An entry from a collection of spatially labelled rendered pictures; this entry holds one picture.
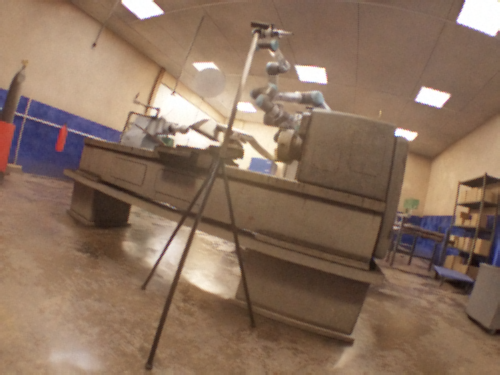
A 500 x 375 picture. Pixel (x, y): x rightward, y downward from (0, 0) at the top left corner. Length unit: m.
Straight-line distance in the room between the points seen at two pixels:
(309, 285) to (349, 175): 0.68
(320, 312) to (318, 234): 0.46
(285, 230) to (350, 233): 0.39
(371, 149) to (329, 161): 0.27
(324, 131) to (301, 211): 0.51
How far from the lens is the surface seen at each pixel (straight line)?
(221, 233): 1.47
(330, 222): 1.48
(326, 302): 1.51
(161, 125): 2.34
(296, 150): 1.73
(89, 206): 2.62
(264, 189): 1.55
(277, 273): 1.50
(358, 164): 1.52
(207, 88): 5.82
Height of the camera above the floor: 0.71
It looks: 1 degrees up
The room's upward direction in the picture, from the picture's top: 14 degrees clockwise
